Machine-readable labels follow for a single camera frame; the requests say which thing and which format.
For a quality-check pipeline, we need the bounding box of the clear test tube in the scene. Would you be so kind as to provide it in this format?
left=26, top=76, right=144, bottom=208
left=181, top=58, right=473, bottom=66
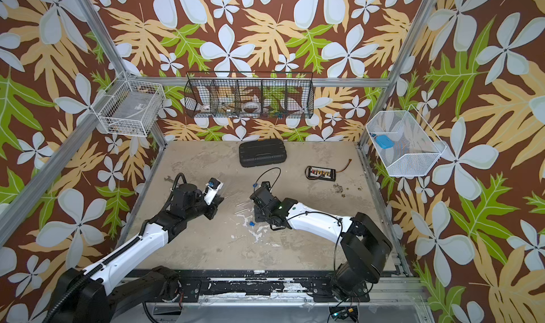
left=234, top=208, right=253, bottom=215
left=236, top=200, right=253, bottom=208

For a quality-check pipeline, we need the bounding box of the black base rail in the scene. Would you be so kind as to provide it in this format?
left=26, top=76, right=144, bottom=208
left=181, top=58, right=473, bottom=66
left=174, top=270, right=374, bottom=304

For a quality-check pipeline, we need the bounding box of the black wire basket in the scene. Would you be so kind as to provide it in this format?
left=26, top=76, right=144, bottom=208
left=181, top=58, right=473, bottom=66
left=182, top=72, right=315, bottom=119

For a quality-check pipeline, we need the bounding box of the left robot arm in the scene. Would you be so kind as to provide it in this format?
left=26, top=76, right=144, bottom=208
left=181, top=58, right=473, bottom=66
left=44, top=173, right=224, bottom=322

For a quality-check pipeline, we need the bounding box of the battery charging board with wires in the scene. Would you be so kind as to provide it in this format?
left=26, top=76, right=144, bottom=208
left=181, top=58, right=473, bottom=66
left=304, top=159, right=352, bottom=182

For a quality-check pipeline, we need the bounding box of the white mesh basket right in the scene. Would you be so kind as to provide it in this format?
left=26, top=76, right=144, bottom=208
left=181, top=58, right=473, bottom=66
left=366, top=110, right=447, bottom=178

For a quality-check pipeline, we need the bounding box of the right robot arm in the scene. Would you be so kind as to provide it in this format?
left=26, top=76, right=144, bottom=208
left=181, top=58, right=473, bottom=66
left=250, top=180, right=393, bottom=303

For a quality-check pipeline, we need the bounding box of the blue object in basket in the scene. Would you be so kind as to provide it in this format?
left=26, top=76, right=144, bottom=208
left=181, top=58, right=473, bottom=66
left=375, top=135, right=395, bottom=149

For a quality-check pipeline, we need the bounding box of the white wire basket left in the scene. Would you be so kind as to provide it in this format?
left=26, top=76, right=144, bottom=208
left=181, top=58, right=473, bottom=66
left=92, top=72, right=165, bottom=137

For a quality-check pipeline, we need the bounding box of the black plastic case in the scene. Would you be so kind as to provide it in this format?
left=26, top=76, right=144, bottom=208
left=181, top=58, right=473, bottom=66
left=238, top=138, right=288, bottom=168

